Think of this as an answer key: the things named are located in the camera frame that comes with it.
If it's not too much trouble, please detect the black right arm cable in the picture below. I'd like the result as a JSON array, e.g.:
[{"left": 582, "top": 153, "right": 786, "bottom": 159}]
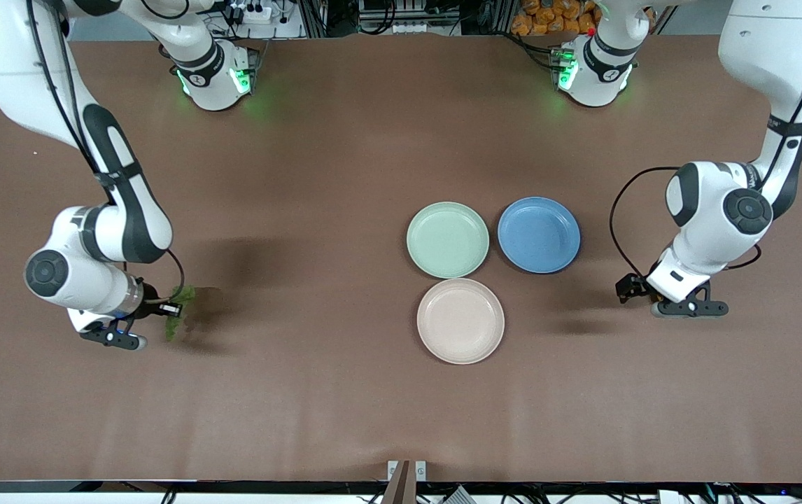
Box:
[{"left": 26, "top": 0, "right": 186, "bottom": 306}]

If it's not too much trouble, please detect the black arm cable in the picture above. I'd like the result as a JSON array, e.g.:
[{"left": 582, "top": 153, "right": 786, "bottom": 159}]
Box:
[
  {"left": 26, "top": 0, "right": 186, "bottom": 306},
  {"left": 609, "top": 166, "right": 763, "bottom": 281}
]

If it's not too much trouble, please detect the mint green round plate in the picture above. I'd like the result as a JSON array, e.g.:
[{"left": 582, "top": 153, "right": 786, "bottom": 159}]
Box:
[{"left": 406, "top": 202, "right": 491, "bottom": 279}]

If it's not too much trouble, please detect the white power strip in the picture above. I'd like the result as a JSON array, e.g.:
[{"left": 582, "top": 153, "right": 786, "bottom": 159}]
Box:
[{"left": 228, "top": 2, "right": 274, "bottom": 26}]

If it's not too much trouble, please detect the green lettuce leaf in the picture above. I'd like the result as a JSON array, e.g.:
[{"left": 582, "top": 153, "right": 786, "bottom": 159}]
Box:
[{"left": 163, "top": 283, "right": 198, "bottom": 343}]

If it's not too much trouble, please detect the blue round plate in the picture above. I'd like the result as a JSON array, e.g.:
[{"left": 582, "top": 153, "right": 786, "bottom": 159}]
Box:
[{"left": 497, "top": 197, "right": 582, "bottom": 274}]

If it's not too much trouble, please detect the metal table edge bracket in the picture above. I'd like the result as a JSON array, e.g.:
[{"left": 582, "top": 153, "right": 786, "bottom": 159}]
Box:
[{"left": 387, "top": 460, "right": 427, "bottom": 504}]

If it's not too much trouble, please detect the beige round plate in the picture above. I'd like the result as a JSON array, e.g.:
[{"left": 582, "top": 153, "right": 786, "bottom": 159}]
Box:
[{"left": 416, "top": 278, "right": 505, "bottom": 365}]

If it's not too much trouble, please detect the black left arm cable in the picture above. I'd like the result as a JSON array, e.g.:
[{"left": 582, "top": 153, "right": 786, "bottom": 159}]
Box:
[{"left": 609, "top": 166, "right": 763, "bottom": 281}]

